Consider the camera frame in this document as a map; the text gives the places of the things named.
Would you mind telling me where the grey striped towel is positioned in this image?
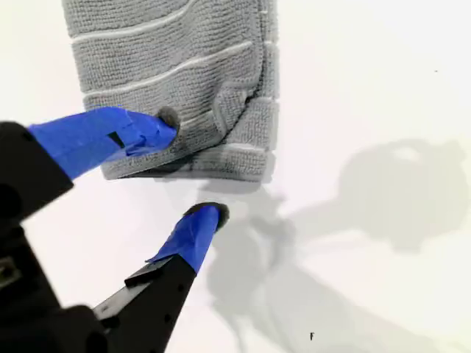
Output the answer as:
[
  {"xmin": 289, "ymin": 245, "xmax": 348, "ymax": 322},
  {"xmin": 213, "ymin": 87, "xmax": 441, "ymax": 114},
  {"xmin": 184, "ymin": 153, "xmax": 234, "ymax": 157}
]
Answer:
[{"xmin": 60, "ymin": 0, "xmax": 280, "ymax": 184}]

